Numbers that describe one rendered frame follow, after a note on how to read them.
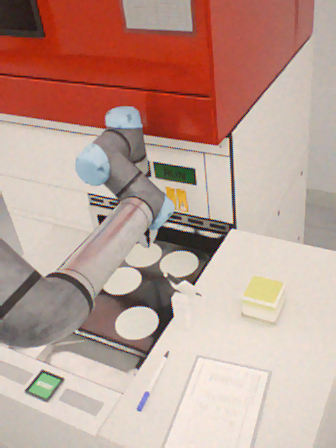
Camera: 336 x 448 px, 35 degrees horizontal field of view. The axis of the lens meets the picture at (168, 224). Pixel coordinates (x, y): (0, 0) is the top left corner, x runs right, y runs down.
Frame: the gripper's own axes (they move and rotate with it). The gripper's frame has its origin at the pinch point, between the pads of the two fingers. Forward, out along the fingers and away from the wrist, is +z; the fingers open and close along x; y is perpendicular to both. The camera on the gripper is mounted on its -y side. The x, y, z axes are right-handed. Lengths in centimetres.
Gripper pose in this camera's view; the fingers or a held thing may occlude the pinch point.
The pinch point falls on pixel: (148, 245)
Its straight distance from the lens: 133.1
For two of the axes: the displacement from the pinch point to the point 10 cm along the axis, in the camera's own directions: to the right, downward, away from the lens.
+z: 1.1, 7.9, 6.0
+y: -4.4, -5.0, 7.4
